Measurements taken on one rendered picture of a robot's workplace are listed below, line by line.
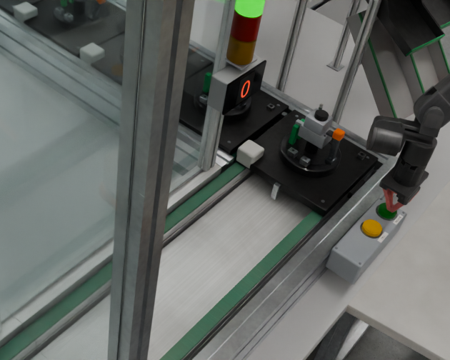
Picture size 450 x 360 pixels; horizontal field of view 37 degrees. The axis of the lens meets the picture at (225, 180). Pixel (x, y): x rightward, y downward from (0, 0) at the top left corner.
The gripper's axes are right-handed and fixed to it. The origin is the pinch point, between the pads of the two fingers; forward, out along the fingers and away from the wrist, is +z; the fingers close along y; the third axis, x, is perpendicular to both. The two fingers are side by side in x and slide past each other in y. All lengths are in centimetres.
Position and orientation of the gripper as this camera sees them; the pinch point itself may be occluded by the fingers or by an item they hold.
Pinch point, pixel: (391, 207)
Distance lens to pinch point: 149.5
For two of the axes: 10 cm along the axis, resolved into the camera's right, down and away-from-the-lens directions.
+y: -6.1, 4.8, -6.3
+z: -1.5, 7.1, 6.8
